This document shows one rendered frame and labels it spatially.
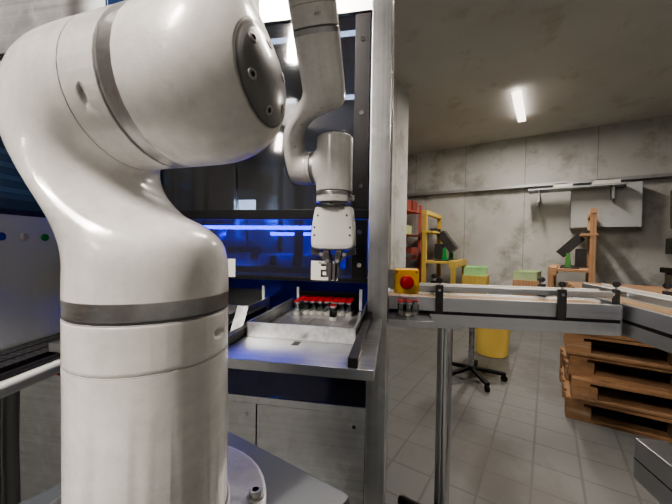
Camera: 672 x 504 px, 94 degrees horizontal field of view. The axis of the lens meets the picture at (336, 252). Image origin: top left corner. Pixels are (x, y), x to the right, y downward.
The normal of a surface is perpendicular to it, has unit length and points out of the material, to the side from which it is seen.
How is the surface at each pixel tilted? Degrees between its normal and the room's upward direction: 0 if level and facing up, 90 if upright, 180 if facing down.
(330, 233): 94
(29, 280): 90
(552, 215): 90
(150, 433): 90
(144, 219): 30
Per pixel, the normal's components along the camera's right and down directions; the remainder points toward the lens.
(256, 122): 0.76, 0.54
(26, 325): 1.00, 0.02
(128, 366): 0.23, 0.03
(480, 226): -0.56, 0.01
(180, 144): -0.15, 0.88
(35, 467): -0.18, 0.02
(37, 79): -0.26, 0.21
